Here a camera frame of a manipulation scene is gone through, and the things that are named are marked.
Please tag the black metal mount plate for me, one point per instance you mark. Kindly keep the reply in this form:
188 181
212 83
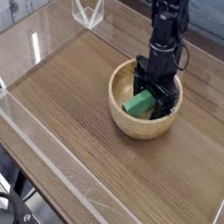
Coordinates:
23 214

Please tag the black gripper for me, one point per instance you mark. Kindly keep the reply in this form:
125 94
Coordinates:
157 74

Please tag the clear acrylic enclosure wall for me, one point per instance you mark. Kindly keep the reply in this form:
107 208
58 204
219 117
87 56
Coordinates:
56 123

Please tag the black table leg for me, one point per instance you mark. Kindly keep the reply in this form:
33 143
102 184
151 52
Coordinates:
19 185

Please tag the brown wooden bowl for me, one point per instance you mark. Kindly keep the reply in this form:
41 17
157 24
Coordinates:
120 89

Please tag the green rectangular block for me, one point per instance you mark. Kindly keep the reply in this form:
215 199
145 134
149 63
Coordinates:
138 104

